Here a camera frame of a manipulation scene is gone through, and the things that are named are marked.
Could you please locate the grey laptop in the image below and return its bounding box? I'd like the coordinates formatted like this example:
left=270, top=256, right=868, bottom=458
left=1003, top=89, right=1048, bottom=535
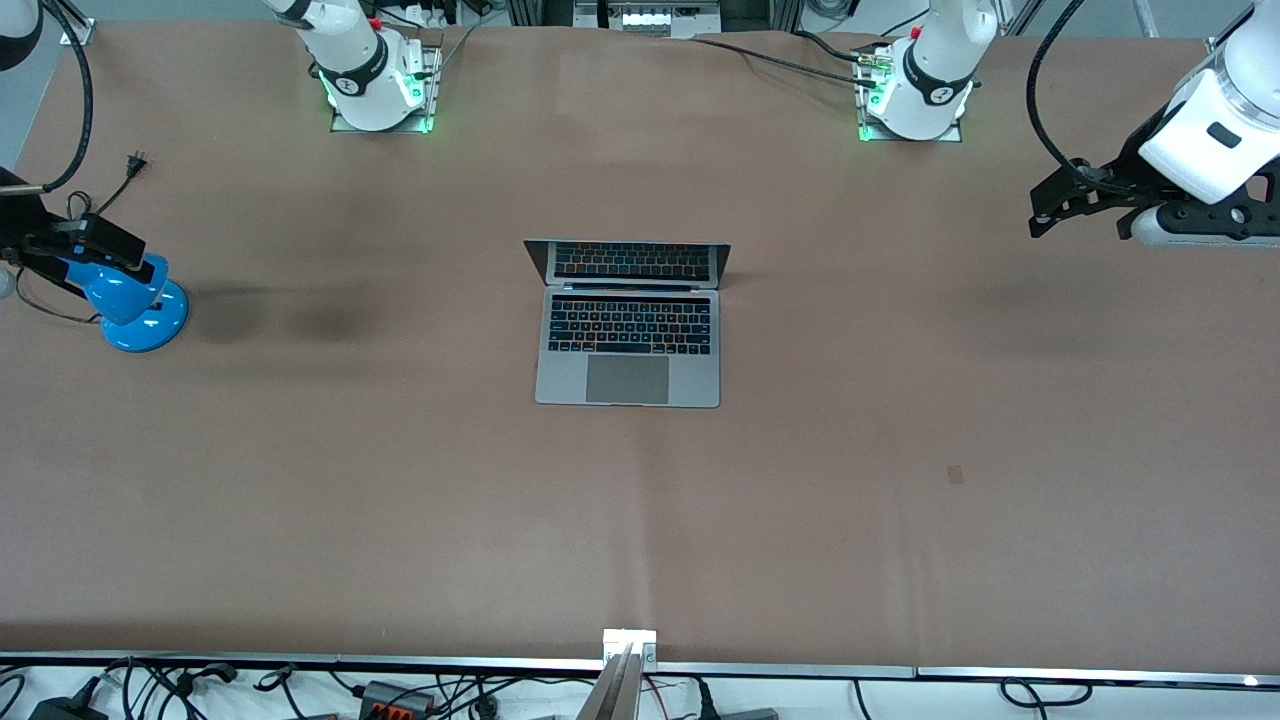
left=523, top=238, right=732, bottom=409

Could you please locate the grey control box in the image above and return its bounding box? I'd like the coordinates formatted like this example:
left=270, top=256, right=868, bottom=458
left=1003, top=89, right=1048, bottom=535
left=573, top=0, right=723, bottom=41

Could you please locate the black power adapter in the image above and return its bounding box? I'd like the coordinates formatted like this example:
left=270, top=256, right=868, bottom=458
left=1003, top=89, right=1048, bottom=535
left=28, top=690, right=109, bottom=720

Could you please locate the black orange connector block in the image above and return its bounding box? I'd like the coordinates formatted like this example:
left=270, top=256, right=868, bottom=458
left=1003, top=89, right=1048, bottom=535
left=358, top=680, right=438, bottom=720

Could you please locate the brown table cover sheet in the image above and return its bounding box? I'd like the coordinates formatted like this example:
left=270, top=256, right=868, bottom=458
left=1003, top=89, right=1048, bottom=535
left=0, top=22, right=1280, bottom=673

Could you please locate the aluminium profile beam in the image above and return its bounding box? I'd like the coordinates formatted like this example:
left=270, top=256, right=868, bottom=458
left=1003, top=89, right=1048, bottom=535
left=575, top=645, right=649, bottom=720

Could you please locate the black lamp power cable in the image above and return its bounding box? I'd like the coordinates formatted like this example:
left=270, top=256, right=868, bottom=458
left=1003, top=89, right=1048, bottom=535
left=13, top=152, right=151, bottom=324

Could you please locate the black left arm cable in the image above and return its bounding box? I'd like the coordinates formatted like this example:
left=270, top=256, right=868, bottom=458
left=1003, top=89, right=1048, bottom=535
left=1027, top=0, right=1101, bottom=186

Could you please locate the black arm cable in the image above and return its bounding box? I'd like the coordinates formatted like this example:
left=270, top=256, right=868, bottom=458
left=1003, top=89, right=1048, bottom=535
left=1027, top=0, right=1101, bottom=186
left=38, top=0, right=96, bottom=193

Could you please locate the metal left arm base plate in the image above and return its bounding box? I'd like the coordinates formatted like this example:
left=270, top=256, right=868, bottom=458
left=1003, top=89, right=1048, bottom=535
left=855, top=42, right=964, bottom=144

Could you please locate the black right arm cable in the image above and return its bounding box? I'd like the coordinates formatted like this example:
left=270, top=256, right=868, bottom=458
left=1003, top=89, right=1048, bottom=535
left=38, top=0, right=96, bottom=193

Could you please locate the thick black table cable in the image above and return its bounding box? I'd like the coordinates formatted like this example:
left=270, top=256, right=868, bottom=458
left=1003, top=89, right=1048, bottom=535
left=795, top=30, right=863, bottom=63

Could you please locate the thin black table cable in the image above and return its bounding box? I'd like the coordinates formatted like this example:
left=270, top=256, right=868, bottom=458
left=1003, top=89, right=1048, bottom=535
left=688, top=36, right=881, bottom=91

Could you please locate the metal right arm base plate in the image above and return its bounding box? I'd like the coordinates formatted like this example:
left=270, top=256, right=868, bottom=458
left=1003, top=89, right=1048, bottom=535
left=328, top=38, right=443, bottom=135

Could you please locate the grey cable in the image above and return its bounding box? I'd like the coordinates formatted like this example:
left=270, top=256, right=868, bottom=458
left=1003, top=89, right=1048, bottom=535
left=435, top=25, right=479, bottom=76

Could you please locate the silver table edge rail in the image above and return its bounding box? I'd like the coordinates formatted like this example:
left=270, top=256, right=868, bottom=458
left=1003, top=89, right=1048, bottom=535
left=0, top=650, right=1280, bottom=689

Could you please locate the white metal edge bracket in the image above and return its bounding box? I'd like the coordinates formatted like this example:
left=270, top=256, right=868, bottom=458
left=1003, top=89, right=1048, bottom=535
left=602, top=627, right=659, bottom=669

